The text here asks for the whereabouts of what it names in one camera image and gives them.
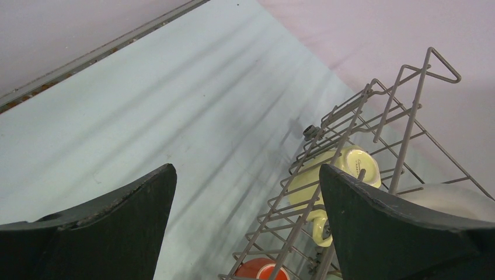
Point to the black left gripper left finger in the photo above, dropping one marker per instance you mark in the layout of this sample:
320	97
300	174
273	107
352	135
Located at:
117	235

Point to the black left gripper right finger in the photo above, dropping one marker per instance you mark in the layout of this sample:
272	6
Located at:
382	236

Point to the grey wire dish rack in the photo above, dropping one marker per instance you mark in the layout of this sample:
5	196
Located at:
413	165

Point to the yellow mug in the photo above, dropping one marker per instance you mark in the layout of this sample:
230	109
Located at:
352	160

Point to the small orange cup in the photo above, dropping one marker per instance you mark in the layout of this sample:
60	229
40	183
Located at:
257	268

